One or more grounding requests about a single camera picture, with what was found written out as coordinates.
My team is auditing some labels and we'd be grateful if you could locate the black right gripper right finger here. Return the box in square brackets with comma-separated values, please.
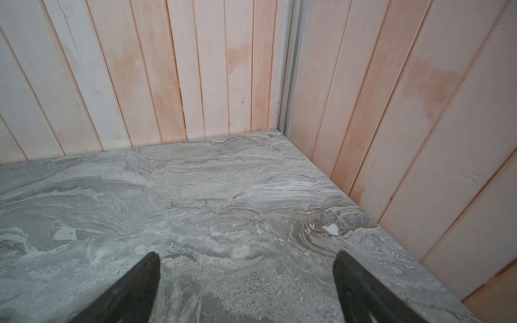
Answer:
[333, 250, 425, 322]

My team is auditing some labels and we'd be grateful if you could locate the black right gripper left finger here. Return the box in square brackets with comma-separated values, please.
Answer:
[70, 252, 160, 322]

